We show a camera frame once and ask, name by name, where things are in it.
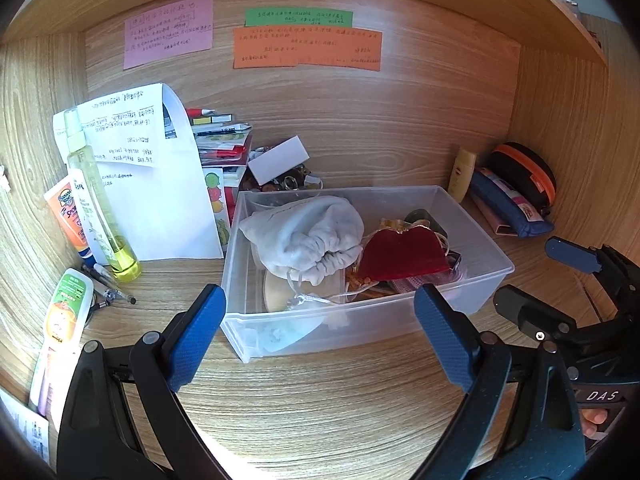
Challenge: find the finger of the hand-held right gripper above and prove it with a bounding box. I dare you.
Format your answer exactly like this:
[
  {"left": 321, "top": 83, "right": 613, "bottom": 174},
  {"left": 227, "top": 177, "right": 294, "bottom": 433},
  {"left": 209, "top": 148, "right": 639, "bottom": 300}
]
[
  {"left": 492, "top": 284, "right": 581, "bottom": 356},
  {"left": 545, "top": 236, "right": 640, "bottom": 306}
]

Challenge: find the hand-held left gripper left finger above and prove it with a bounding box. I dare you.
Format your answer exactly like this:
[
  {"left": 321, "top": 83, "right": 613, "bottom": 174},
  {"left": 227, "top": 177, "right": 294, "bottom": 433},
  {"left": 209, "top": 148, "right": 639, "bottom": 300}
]
[{"left": 56, "top": 283, "right": 227, "bottom": 480}]

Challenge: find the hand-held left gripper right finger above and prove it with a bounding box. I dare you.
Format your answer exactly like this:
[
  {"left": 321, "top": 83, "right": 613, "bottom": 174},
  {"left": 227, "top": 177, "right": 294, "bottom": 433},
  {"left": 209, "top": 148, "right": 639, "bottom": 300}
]
[{"left": 413, "top": 283, "right": 587, "bottom": 480}]

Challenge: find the pink mesh pouch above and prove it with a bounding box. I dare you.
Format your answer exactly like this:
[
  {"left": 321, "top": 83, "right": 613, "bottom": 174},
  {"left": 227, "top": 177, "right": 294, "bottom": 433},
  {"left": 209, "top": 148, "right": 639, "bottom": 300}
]
[{"left": 390, "top": 272, "right": 453, "bottom": 293}]

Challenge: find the light blue tube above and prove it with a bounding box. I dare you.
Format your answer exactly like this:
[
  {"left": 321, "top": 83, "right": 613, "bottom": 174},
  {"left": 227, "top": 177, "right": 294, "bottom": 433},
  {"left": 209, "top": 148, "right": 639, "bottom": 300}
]
[{"left": 255, "top": 317, "right": 321, "bottom": 356}]

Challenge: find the red velvet gold pouch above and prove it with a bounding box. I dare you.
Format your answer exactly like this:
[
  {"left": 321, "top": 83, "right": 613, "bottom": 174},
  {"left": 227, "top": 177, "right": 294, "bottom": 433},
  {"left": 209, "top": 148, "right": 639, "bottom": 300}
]
[{"left": 345, "top": 217, "right": 451, "bottom": 293}]

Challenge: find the clear plastic jar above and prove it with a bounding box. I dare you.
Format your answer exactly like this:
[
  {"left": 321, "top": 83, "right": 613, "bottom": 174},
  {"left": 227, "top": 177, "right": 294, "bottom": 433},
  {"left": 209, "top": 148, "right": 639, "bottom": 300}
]
[{"left": 262, "top": 270, "right": 346, "bottom": 313}]

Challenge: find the clear plastic storage box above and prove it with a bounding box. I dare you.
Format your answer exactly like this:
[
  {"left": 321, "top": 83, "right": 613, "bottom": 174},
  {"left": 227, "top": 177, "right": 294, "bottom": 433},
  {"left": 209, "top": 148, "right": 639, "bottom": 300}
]
[{"left": 220, "top": 185, "right": 516, "bottom": 365}]

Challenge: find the dark green jar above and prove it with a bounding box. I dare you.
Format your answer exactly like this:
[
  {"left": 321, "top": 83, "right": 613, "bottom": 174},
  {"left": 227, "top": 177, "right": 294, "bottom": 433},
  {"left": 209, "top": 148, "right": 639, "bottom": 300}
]
[{"left": 404, "top": 208, "right": 435, "bottom": 228}]

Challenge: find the white drawstring cloth pouch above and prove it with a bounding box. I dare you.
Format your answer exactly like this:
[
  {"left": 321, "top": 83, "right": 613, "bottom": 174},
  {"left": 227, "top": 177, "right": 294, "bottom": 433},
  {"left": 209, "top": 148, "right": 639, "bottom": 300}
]
[{"left": 239, "top": 195, "right": 365, "bottom": 311}]

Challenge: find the wooden desktop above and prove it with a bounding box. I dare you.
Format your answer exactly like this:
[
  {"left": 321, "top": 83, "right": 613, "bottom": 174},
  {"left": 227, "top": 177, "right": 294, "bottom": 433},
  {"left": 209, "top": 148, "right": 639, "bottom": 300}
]
[{"left": 0, "top": 240, "right": 640, "bottom": 480}]

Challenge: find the person's right hand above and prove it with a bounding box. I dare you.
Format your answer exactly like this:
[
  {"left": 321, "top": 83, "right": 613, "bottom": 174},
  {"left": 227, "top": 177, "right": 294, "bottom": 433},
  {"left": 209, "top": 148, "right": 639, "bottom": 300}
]
[{"left": 581, "top": 407, "right": 611, "bottom": 441}]

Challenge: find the pink wallet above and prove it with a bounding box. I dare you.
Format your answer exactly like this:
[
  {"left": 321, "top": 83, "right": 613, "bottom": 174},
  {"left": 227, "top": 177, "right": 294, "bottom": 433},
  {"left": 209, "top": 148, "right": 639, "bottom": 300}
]
[{"left": 470, "top": 192, "right": 526, "bottom": 238}]

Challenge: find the blue pencil pouch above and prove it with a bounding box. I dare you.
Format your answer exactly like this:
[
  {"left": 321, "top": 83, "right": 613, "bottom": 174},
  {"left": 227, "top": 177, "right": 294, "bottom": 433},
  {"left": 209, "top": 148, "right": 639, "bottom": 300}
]
[{"left": 467, "top": 167, "right": 555, "bottom": 239}]

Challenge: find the clear ballpoint pen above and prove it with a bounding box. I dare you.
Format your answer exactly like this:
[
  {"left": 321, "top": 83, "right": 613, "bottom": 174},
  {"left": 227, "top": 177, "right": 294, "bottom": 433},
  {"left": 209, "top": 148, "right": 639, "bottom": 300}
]
[{"left": 92, "top": 263, "right": 138, "bottom": 306}]

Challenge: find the black orange zip case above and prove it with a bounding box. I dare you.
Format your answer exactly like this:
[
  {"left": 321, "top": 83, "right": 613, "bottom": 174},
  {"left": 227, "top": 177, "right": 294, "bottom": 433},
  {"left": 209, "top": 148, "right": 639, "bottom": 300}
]
[{"left": 487, "top": 142, "right": 557, "bottom": 218}]

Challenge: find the dark pen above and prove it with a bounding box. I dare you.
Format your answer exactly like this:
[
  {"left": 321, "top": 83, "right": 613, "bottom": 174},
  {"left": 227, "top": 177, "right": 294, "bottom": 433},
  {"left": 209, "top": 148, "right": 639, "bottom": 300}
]
[{"left": 81, "top": 266, "right": 113, "bottom": 307}]

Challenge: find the yellow spray bottle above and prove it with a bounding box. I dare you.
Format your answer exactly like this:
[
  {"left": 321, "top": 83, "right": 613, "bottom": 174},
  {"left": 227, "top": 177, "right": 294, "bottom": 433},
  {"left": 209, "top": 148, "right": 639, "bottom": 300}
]
[{"left": 64, "top": 107, "right": 142, "bottom": 281}]

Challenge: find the small yellow bottle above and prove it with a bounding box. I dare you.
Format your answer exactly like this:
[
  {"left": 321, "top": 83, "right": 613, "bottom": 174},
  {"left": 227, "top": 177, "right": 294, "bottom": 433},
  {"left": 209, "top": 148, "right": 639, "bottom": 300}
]
[{"left": 447, "top": 149, "right": 477, "bottom": 204}]

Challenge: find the white folded paper sheet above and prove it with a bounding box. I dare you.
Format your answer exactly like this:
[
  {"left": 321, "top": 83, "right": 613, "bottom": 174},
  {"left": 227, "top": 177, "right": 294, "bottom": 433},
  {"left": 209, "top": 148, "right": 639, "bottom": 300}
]
[{"left": 52, "top": 82, "right": 225, "bottom": 261}]

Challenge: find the green white squeeze bottle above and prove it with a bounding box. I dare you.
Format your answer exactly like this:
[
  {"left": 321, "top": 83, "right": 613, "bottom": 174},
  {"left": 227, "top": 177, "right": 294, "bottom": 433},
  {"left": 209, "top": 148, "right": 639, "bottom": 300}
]
[{"left": 44, "top": 268, "right": 95, "bottom": 348}]

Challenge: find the red packet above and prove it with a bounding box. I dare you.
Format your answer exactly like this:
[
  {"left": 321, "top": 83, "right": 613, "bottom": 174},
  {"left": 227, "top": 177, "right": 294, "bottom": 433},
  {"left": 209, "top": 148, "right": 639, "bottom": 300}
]
[{"left": 224, "top": 187, "right": 240, "bottom": 226}]

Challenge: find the fruit sticker sheet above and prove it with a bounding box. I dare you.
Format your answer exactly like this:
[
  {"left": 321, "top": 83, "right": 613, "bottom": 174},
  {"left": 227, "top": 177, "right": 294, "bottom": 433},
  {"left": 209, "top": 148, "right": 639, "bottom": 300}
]
[{"left": 202, "top": 166, "right": 232, "bottom": 251}]

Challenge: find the orange purple highlighter pen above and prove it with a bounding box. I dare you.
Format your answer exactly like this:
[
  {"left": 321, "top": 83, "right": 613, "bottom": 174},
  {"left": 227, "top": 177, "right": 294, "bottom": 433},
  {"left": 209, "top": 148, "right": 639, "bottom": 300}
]
[{"left": 27, "top": 344, "right": 60, "bottom": 418}]

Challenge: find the white lotion tube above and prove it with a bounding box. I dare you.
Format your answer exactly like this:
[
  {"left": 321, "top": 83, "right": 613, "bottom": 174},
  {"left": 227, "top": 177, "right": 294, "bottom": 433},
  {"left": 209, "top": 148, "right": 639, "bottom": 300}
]
[{"left": 67, "top": 167, "right": 113, "bottom": 266}]

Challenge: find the orange sunscreen tube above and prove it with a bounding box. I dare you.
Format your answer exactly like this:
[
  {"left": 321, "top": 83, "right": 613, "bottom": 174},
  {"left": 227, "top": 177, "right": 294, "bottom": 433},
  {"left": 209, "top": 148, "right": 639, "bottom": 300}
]
[{"left": 43, "top": 176, "right": 96, "bottom": 261}]

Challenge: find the pile of small trinkets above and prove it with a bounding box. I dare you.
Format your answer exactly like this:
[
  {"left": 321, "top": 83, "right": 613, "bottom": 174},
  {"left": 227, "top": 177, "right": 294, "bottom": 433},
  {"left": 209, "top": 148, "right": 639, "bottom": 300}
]
[{"left": 245, "top": 146, "right": 325, "bottom": 193}]

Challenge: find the white printed leaflet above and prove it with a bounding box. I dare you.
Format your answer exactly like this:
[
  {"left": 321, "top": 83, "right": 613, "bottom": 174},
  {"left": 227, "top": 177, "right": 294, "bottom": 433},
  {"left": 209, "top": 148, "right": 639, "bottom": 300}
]
[{"left": 0, "top": 390, "right": 51, "bottom": 466}]

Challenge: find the small white cardboard box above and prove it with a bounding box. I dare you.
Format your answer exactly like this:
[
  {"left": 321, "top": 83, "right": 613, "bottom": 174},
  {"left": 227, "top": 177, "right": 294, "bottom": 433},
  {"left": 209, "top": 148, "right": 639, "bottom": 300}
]
[{"left": 247, "top": 136, "right": 308, "bottom": 184}]

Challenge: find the stack of booklets and packets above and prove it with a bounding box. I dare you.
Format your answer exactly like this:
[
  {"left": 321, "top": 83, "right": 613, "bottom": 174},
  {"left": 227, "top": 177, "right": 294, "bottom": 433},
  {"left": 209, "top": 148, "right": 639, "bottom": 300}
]
[{"left": 186, "top": 106, "right": 253, "bottom": 167}]

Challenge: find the pink paper note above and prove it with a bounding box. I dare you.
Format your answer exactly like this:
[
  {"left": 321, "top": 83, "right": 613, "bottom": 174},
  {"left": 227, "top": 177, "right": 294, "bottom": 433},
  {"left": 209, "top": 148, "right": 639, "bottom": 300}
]
[{"left": 123, "top": 0, "right": 214, "bottom": 70}]

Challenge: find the orange paper note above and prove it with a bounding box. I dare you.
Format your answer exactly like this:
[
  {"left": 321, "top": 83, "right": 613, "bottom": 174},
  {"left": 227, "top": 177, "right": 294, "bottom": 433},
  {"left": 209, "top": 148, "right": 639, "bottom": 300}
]
[{"left": 233, "top": 26, "right": 383, "bottom": 72}]

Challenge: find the green paper note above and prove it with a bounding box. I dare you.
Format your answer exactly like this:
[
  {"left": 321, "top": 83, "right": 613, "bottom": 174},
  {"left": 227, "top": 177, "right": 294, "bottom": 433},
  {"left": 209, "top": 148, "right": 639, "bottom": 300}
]
[{"left": 244, "top": 8, "right": 353, "bottom": 27}]

